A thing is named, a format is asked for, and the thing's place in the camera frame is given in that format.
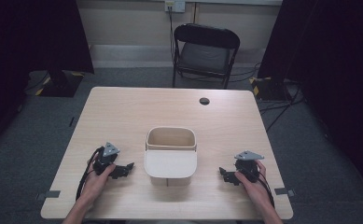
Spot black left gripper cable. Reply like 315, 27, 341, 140
75, 147, 105, 202

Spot grey tape strip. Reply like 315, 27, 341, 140
35, 189, 62, 201
273, 187, 296, 197

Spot black curtain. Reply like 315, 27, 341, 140
0, 0, 95, 157
257, 0, 363, 189

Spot person's left hand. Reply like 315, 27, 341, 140
81, 162, 117, 203

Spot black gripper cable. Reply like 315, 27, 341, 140
245, 166, 276, 209
75, 147, 105, 202

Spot person's right hand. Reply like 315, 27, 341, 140
233, 160, 272, 203

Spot black floor cables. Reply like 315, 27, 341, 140
258, 85, 305, 133

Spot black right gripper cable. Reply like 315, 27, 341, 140
245, 166, 276, 209

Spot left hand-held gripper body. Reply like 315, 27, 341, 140
92, 142, 121, 176

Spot black folding chair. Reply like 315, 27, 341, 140
171, 22, 242, 91

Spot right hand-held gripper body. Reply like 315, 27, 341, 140
233, 150, 265, 184

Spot black wall socket cable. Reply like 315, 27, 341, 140
168, 6, 176, 62

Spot light wooden storage box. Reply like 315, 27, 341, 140
144, 126, 199, 188

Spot white wall socket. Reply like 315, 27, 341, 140
164, 0, 187, 14

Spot black stand base yellow stripes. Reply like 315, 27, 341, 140
248, 76, 293, 103
34, 69, 86, 98

